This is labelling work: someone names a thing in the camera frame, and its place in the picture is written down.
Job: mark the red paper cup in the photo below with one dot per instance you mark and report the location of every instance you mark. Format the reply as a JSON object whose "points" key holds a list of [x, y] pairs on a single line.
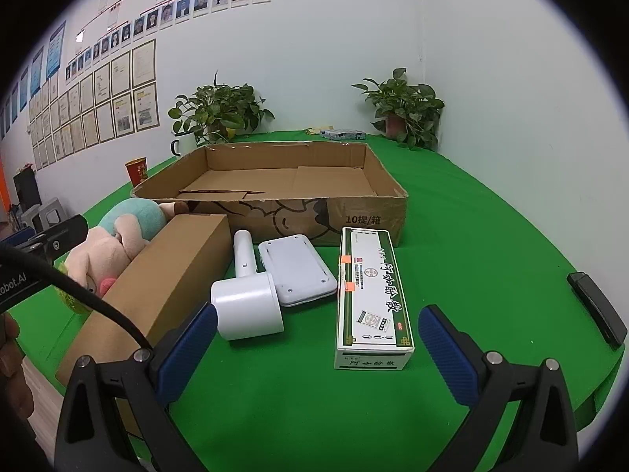
{"points": [[137, 172]]}

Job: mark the pink plush toy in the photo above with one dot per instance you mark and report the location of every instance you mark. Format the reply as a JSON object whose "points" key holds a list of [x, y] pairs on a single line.
{"points": [[93, 260]]}

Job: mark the blue patterned packet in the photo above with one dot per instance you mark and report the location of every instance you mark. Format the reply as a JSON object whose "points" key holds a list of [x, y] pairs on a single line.
{"points": [[344, 134]]}

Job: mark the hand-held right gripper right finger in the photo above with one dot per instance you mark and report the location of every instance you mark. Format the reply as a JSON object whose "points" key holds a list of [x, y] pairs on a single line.
{"points": [[449, 354]]}

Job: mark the long brown cardboard box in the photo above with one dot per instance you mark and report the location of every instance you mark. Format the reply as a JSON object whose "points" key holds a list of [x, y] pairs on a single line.
{"points": [[167, 275]]}

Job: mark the row of portrait photos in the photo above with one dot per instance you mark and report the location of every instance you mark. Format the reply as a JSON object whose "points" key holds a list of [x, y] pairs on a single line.
{"points": [[167, 12]]}

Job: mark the potted plant brown pot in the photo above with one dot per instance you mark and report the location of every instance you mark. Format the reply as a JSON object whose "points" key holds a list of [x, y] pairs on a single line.
{"points": [[403, 108]]}

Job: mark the person's left hand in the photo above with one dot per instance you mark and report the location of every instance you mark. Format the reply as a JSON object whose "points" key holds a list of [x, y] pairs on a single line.
{"points": [[7, 349]]}

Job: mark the row of blue notice boards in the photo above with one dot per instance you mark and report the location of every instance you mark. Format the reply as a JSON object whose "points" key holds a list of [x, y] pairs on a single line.
{"points": [[55, 49]]}

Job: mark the white green medicine box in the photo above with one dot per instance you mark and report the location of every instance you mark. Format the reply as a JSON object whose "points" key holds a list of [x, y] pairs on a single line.
{"points": [[373, 305]]}

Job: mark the black rectangular device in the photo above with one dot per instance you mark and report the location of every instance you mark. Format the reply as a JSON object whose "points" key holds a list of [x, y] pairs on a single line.
{"points": [[597, 309]]}

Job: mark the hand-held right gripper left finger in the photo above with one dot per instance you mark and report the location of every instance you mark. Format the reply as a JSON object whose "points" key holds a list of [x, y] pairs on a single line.
{"points": [[189, 351]]}

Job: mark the grey plastic stool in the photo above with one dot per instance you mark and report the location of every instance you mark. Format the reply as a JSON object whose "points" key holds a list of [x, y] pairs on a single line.
{"points": [[46, 214]]}

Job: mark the yellow packet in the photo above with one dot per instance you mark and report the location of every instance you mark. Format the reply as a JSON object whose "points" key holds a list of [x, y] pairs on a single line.
{"points": [[312, 131]]}

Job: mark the wall of framed certificates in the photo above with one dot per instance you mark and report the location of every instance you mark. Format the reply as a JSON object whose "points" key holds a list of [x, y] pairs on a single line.
{"points": [[120, 93]]}

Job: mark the potted plant white pot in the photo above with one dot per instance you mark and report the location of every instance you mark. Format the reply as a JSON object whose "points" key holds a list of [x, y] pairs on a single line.
{"points": [[216, 108]]}

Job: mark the white electronic scale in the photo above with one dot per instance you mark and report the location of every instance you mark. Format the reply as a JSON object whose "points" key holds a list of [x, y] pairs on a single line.
{"points": [[299, 270]]}

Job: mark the white hair dryer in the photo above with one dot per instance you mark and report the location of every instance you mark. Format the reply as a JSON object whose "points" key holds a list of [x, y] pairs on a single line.
{"points": [[245, 305]]}

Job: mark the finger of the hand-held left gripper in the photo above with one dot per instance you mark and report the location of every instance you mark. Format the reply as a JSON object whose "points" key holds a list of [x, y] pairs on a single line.
{"points": [[64, 231]]}

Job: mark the large cardboard box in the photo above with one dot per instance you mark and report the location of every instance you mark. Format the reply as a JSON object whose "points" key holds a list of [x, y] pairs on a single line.
{"points": [[295, 177]]}

